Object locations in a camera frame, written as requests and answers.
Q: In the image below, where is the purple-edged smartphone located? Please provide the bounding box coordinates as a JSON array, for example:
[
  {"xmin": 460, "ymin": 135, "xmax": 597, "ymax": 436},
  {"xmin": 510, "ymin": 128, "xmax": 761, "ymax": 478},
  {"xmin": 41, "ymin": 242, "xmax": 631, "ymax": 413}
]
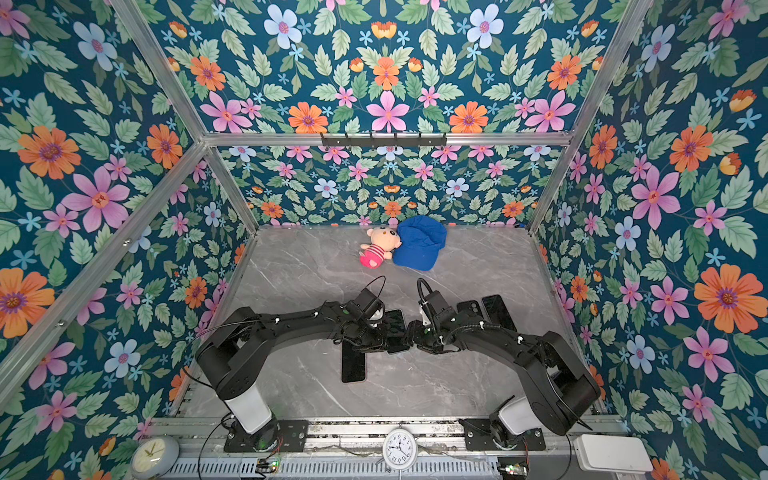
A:
[{"xmin": 341, "ymin": 350, "xmax": 367, "ymax": 384}]

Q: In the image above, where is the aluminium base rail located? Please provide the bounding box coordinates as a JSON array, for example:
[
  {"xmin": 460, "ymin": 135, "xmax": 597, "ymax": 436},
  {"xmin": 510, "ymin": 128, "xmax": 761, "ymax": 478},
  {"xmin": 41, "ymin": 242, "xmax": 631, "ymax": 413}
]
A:
[{"xmin": 151, "ymin": 415, "xmax": 627, "ymax": 458}]

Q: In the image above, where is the blue-edged smartphone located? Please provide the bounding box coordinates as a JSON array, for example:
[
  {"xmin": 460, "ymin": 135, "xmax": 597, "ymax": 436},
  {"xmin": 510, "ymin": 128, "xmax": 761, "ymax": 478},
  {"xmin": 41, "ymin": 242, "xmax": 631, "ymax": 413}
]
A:
[{"xmin": 385, "ymin": 310, "xmax": 410, "ymax": 354}]

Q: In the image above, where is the white box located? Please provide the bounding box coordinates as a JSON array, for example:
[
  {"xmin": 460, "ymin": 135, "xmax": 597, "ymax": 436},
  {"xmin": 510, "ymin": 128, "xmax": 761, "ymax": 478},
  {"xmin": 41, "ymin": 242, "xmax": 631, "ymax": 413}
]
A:
[{"xmin": 574, "ymin": 434, "xmax": 653, "ymax": 474}]

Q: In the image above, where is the black phone case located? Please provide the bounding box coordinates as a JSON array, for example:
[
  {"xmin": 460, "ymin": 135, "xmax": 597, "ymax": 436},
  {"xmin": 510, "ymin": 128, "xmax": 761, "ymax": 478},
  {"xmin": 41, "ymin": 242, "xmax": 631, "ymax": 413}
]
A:
[{"xmin": 457, "ymin": 300, "xmax": 483, "ymax": 317}]

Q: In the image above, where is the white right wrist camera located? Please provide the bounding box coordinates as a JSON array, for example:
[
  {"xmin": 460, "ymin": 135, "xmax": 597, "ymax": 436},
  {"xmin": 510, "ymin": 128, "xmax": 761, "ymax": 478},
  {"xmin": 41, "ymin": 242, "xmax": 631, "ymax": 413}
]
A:
[{"xmin": 419, "ymin": 304, "xmax": 431, "ymax": 326}]

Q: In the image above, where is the blue baseball cap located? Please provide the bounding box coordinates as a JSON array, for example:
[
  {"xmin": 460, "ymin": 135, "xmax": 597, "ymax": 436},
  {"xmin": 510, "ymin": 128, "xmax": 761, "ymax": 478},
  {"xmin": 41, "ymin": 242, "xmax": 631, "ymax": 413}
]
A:
[{"xmin": 393, "ymin": 216, "xmax": 447, "ymax": 271}]

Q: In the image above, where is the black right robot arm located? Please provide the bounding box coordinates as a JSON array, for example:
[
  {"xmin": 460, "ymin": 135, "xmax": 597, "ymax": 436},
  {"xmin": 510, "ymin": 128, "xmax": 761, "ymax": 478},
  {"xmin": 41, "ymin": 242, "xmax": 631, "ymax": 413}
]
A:
[{"xmin": 406, "ymin": 278, "xmax": 601, "ymax": 446}]

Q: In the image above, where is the white round clock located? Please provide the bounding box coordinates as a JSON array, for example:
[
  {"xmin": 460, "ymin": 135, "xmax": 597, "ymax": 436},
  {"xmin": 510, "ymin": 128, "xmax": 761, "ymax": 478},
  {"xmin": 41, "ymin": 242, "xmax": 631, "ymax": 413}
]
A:
[{"xmin": 382, "ymin": 427, "xmax": 419, "ymax": 471}]

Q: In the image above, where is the beige round clock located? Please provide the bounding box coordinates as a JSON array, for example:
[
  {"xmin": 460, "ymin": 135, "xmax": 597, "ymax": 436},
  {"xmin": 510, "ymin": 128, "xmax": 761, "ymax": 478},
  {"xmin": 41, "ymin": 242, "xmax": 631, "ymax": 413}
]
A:
[{"xmin": 130, "ymin": 437, "xmax": 180, "ymax": 480}]

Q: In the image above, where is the silver-edged black smartphone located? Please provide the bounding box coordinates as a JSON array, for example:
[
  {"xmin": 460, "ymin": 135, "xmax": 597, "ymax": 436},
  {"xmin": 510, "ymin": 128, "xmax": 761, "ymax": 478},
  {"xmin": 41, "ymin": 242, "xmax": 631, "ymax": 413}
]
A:
[{"xmin": 482, "ymin": 294, "xmax": 517, "ymax": 331}]

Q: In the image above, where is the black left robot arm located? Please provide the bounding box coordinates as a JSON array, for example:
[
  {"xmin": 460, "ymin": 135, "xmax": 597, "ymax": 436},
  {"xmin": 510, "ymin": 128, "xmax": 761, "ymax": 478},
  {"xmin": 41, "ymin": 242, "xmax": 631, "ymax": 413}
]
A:
[{"xmin": 195, "ymin": 288, "xmax": 387, "ymax": 452}]

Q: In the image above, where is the pink plush pig toy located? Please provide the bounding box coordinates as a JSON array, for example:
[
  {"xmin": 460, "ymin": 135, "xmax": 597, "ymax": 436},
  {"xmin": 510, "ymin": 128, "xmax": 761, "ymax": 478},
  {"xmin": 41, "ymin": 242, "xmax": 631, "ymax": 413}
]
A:
[{"xmin": 359, "ymin": 226, "xmax": 402, "ymax": 269}]

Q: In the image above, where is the black hook rail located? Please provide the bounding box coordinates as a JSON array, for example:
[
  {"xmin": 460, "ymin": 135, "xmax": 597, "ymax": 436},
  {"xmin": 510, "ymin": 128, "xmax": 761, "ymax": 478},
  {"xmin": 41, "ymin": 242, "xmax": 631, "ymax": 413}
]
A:
[{"xmin": 320, "ymin": 133, "xmax": 448, "ymax": 148}]

